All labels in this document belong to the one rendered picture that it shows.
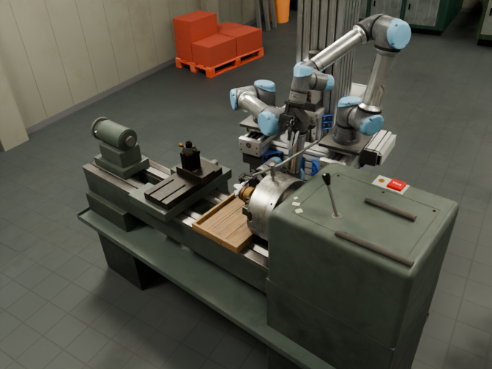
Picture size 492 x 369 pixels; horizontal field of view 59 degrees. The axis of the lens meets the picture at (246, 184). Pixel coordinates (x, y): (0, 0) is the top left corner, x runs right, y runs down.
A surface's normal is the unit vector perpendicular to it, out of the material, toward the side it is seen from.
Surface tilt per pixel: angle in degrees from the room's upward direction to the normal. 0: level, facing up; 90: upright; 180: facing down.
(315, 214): 0
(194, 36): 90
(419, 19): 90
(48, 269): 0
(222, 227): 0
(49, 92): 90
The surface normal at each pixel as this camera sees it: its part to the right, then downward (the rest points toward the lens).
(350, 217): -0.04, -0.82
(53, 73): 0.85, 0.27
